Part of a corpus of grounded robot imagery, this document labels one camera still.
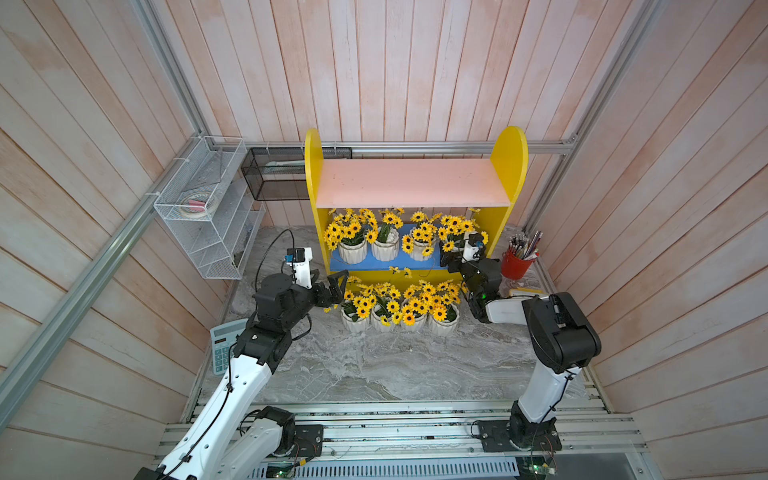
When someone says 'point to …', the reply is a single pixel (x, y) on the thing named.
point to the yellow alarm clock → (525, 291)
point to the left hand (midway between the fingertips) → (334, 276)
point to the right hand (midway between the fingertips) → (453, 238)
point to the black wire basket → (280, 173)
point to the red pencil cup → (521, 254)
